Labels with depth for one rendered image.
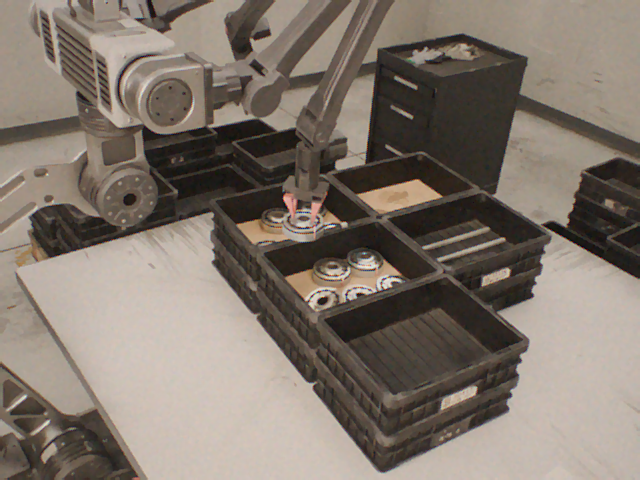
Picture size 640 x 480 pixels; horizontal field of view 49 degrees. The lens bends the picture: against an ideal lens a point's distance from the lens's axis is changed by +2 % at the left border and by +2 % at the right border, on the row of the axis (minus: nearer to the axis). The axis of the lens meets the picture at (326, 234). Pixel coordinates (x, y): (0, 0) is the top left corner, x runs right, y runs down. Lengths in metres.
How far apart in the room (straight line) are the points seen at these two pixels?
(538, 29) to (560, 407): 3.96
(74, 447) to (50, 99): 2.96
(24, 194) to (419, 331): 0.97
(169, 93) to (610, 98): 4.21
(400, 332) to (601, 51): 3.73
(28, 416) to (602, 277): 1.74
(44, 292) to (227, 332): 0.54
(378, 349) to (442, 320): 0.21
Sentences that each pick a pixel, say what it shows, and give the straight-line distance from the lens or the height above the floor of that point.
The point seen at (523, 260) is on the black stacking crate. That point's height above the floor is 0.87.
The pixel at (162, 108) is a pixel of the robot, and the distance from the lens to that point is 1.31.
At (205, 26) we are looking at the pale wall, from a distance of 4.96.
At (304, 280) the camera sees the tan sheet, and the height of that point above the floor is 0.83.
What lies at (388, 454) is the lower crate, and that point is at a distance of 1.57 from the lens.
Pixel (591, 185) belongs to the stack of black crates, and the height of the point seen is 0.55.
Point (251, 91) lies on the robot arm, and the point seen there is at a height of 1.44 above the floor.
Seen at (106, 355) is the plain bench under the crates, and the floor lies 0.70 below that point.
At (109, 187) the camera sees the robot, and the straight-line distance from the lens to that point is 1.61.
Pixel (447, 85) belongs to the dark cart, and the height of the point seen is 0.85.
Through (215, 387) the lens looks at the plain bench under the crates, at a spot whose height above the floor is 0.70.
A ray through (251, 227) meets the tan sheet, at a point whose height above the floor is 0.83.
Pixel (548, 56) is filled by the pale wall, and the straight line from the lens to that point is 5.46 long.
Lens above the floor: 1.94
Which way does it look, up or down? 32 degrees down
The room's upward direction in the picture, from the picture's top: 5 degrees clockwise
